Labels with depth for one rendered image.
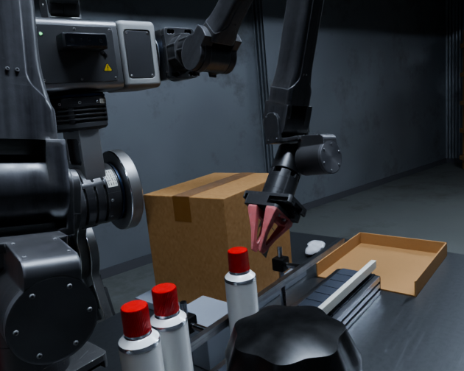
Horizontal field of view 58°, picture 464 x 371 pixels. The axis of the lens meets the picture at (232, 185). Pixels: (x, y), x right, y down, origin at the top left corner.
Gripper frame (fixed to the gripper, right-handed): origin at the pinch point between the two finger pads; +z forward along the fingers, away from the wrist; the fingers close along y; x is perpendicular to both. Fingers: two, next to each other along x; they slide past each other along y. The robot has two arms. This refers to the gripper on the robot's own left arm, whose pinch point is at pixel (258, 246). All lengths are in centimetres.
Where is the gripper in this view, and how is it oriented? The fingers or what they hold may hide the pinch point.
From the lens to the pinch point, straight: 73.8
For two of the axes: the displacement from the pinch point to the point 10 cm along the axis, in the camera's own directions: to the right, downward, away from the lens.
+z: -3.5, 8.8, -3.3
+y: 7.6, 0.6, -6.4
